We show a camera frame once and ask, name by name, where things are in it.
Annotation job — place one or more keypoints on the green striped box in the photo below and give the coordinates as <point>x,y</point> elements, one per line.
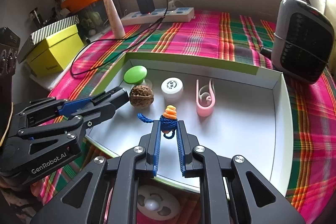
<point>52,28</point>

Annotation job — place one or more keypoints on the green and white cardboard box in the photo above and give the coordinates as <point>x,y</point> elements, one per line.
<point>249,134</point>

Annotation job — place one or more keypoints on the grey space heater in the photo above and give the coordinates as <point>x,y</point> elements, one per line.
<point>302,50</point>

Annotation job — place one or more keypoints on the yellow box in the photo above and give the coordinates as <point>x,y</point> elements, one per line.
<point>60,56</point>

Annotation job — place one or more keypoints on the green mushroom-shaped cap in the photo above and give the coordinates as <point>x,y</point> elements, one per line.
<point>135,74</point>

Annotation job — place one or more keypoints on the brown walnut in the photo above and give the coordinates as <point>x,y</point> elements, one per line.
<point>141,96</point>

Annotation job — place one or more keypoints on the white plug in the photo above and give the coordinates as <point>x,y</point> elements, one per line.
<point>173,5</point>

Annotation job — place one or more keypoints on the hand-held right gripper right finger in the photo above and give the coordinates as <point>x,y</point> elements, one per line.
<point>181,145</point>

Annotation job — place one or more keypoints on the small pink clip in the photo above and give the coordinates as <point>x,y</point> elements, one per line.
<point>203,109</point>

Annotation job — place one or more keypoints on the white round panda device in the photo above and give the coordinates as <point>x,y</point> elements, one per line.
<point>152,205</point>

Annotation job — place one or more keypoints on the cream tube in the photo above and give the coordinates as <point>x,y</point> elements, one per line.
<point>114,19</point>

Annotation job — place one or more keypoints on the glass tank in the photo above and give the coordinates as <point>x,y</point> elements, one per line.
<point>92,19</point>

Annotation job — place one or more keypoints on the dark device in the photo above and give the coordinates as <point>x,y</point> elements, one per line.
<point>8,56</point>

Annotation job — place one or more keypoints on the white power strip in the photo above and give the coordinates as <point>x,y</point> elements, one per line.
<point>181,15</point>

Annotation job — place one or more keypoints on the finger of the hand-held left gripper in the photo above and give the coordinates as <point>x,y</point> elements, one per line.
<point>99,113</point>
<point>76,106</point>

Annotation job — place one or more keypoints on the black charger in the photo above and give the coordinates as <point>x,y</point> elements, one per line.
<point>145,3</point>

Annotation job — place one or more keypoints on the white round ribbed cap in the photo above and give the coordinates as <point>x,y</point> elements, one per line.
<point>172,86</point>

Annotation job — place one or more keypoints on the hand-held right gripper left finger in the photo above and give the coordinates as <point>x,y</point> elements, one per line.
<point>156,145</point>

